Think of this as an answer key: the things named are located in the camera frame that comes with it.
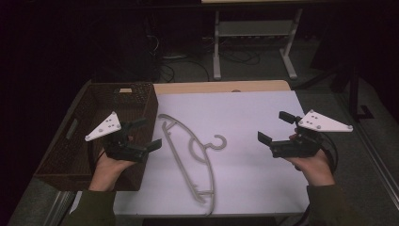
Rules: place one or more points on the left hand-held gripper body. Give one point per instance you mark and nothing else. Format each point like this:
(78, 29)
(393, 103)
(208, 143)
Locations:
(122, 152)

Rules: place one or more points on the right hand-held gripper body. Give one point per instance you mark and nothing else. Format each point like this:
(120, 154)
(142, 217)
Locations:
(298, 149)

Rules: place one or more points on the person's left hand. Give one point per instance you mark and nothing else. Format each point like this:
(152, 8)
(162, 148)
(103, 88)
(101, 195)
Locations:
(106, 174)

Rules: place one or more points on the person's right hand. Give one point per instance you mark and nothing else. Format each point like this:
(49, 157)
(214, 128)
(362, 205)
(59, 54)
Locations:
(315, 171)

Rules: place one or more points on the grey plastic clothes hanger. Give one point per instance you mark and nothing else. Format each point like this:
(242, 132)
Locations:
(178, 157)

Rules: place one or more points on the white table mat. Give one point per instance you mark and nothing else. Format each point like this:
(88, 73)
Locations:
(244, 175)

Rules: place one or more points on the brown woven basket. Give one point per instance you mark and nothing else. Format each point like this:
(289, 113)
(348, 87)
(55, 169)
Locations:
(72, 157)

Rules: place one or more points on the dark metal stand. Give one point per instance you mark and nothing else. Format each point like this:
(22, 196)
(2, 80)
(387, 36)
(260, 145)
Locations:
(354, 94)

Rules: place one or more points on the metal floor rail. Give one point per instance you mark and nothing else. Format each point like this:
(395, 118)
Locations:
(58, 208)
(381, 166)

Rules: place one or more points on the white metal desk frame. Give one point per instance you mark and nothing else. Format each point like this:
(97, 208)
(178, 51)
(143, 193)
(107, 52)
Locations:
(216, 62)

